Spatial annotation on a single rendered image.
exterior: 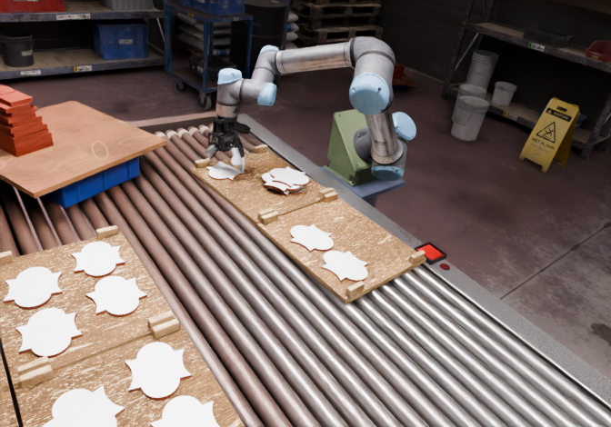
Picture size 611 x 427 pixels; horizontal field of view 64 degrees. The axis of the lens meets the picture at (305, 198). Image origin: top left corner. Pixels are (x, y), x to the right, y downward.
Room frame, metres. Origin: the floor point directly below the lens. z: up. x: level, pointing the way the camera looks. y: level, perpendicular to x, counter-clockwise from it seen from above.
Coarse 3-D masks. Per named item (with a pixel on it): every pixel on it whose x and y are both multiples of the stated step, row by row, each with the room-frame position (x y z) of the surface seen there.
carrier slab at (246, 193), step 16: (224, 160) 1.67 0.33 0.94; (256, 160) 1.71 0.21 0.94; (272, 160) 1.73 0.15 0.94; (208, 176) 1.53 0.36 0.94; (240, 176) 1.56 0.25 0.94; (256, 176) 1.58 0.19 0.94; (224, 192) 1.44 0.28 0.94; (240, 192) 1.46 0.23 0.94; (256, 192) 1.47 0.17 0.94; (272, 192) 1.49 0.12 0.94; (304, 192) 1.52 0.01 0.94; (240, 208) 1.35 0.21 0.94; (256, 208) 1.37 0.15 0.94; (288, 208) 1.40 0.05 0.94; (256, 224) 1.29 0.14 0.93
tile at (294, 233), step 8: (312, 224) 1.31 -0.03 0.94; (296, 232) 1.26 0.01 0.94; (304, 232) 1.26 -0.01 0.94; (312, 232) 1.27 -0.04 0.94; (320, 232) 1.27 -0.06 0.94; (296, 240) 1.21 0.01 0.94; (304, 240) 1.22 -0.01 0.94; (312, 240) 1.22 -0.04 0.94; (320, 240) 1.23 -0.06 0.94; (328, 240) 1.24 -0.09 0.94; (312, 248) 1.18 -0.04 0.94; (320, 248) 1.19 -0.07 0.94; (328, 248) 1.20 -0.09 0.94
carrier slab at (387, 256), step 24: (288, 216) 1.35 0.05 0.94; (312, 216) 1.37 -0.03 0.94; (336, 216) 1.39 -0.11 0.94; (360, 216) 1.41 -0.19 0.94; (288, 240) 1.22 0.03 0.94; (336, 240) 1.26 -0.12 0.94; (360, 240) 1.27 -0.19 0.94; (384, 240) 1.29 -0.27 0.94; (312, 264) 1.12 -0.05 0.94; (384, 264) 1.17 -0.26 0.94; (408, 264) 1.18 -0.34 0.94; (336, 288) 1.03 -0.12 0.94
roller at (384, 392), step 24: (168, 168) 1.61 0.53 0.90; (192, 192) 1.46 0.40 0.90; (216, 216) 1.32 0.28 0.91; (240, 240) 1.21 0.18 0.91; (264, 264) 1.11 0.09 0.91; (288, 288) 1.02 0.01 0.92; (312, 312) 0.94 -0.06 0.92; (336, 336) 0.87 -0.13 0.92; (360, 360) 0.81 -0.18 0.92; (384, 384) 0.75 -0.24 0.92; (408, 408) 0.70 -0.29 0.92
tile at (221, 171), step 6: (210, 168) 1.58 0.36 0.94; (216, 168) 1.58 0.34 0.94; (222, 168) 1.59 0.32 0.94; (228, 168) 1.60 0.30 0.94; (234, 168) 1.60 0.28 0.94; (210, 174) 1.53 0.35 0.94; (216, 174) 1.54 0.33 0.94; (222, 174) 1.54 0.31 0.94; (228, 174) 1.55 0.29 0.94; (234, 174) 1.56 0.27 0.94; (240, 174) 1.57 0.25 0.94
